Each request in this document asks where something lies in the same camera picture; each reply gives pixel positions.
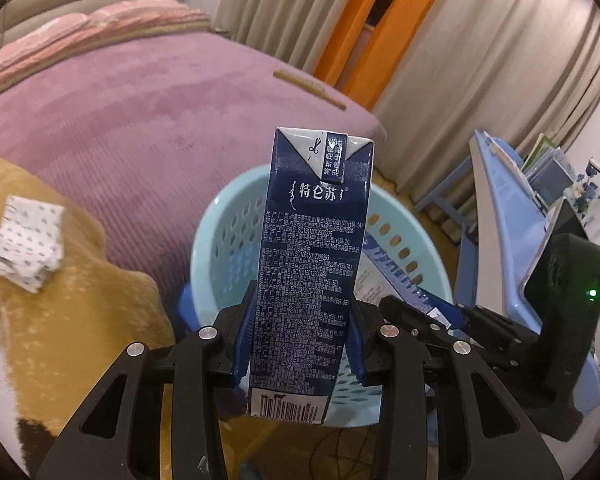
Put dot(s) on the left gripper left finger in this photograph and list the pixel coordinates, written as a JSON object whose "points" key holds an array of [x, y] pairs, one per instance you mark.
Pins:
{"points": [[116, 431]]}

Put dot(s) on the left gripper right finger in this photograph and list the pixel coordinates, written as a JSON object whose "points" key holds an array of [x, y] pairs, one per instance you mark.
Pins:
{"points": [[483, 433]]}

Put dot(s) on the blue milk carton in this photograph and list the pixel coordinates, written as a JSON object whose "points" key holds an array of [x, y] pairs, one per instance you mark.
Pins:
{"points": [[312, 237], [379, 277]]}

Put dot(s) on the blue plastic stool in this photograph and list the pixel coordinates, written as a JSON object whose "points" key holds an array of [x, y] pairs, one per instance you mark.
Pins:
{"points": [[186, 309]]}

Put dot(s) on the light blue plastic basket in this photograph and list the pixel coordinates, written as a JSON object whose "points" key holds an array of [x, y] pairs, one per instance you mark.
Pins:
{"points": [[226, 254]]}

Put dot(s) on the stack of books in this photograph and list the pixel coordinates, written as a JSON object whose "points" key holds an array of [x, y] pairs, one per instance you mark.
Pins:
{"points": [[548, 171]]}

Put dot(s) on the light blue plastic chair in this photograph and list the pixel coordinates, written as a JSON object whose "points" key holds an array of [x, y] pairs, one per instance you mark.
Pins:
{"points": [[511, 229]]}

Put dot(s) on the white dotted crumpled paper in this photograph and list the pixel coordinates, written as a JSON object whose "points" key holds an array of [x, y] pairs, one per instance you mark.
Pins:
{"points": [[31, 248]]}

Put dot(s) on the beige curtain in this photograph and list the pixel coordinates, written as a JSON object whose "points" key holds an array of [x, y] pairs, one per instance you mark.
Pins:
{"points": [[515, 68]]}

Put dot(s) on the bed with purple cover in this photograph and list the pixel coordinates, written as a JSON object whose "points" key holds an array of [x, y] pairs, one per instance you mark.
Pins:
{"points": [[157, 107]]}

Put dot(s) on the orange curtain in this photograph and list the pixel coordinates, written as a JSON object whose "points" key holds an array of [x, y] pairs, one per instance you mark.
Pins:
{"points": [[382, 53]]}

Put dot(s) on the folded pink quilt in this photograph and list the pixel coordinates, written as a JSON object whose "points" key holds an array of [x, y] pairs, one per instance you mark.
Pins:
{"points": [[96, 36]]}

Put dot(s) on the right pink pillow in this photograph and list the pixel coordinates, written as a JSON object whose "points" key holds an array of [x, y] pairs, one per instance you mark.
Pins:
{"points": [[135, 9]]}

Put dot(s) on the pink pillow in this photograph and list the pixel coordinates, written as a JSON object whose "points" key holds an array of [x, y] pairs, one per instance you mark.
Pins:
{"points": [[135, 9], [42, 37]]}

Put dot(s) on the left pink pillow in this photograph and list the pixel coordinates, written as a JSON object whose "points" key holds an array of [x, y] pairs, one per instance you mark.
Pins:
{"points": [[42, 37]]}

